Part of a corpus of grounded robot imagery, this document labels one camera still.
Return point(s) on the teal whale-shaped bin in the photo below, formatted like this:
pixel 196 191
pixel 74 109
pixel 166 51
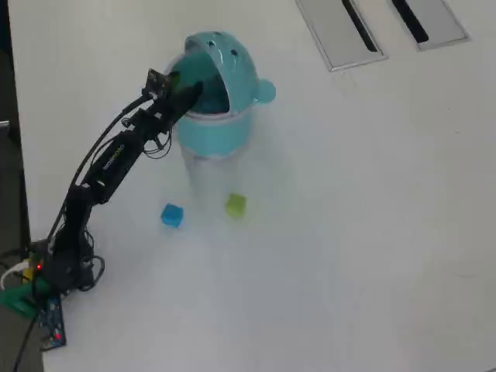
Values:
pixel 217 131

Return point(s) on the small motor driver board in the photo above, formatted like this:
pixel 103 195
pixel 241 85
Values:
pixel 38 250

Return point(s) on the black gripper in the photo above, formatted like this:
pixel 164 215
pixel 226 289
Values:
pixel 153 118

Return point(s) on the blue lego block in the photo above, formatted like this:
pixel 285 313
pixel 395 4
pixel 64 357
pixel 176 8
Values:
pixel 172 215

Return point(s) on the blue circuit board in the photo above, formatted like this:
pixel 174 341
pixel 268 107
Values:
pixel 53 323

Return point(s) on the yellow connector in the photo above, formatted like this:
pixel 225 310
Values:
pixel 28 274

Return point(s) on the green lego block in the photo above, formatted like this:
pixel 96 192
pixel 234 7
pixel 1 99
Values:
pixel 235 204

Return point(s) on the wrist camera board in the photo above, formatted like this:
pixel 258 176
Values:
pixel 157 83

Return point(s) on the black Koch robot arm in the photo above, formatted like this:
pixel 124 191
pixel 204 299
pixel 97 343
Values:
pixel 114 162

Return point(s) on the green table clamp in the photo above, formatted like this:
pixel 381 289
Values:
pixel 17 296

